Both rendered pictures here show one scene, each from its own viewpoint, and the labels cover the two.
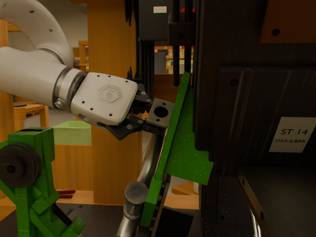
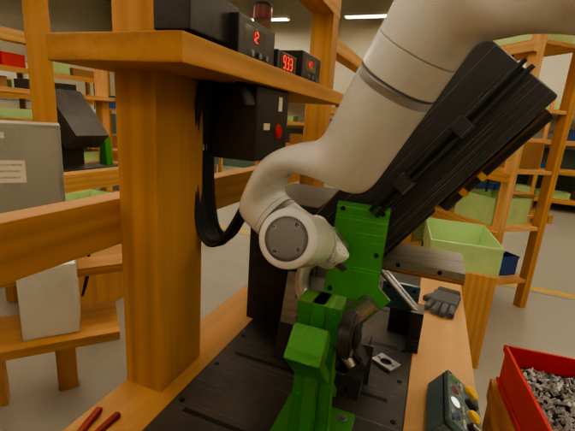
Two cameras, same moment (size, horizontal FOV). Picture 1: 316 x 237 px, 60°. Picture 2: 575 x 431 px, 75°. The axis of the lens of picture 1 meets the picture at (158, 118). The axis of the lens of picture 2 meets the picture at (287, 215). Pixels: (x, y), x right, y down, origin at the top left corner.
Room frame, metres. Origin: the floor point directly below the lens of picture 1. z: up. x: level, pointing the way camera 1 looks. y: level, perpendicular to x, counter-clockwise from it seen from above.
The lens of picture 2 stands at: (0.41, 0.76, 1.44)
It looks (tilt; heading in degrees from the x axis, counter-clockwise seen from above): 14 degrees down; 285
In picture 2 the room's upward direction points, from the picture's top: 4 degrees clockwise
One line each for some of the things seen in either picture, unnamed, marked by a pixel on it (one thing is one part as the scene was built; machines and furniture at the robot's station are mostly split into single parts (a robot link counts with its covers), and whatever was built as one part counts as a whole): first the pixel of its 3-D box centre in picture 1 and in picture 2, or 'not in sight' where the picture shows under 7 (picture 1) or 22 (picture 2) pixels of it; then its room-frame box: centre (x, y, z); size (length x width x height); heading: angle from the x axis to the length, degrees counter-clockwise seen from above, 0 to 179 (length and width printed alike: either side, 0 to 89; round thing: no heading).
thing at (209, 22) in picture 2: not in sight; (199, 18); (0.75, 0.13, 1.59); 0.15 x 0.07 x 0.07; 84
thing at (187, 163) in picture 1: (189, 133); (358, 247); (0.45, -0.05, 1.17); 0.13 x 0.12 x 0.20; 84
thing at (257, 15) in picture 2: not in sight; (263, 13); (0.79, -0.28, 1.71); 0.05 x 0.05 x 0.04
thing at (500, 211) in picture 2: not in sight; (434, 154); (-0.02, -3.48, 1.19); 2.30 x 0.55 x 2.39; 124
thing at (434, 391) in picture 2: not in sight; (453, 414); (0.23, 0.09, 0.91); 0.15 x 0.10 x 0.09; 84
